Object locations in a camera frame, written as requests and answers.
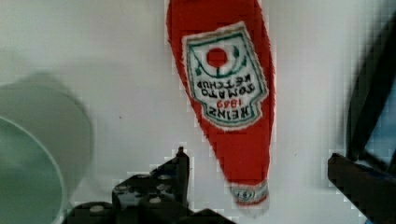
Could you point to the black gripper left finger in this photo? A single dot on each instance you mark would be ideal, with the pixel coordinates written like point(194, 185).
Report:
point(168, 182)

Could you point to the red plush ketchup bottle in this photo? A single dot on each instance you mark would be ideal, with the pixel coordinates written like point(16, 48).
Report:
point(223, 57)

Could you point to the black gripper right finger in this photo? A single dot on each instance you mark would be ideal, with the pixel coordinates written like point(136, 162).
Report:
point(372, 192)

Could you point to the green mug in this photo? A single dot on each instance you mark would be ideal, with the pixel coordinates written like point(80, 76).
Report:
point(45, 149)

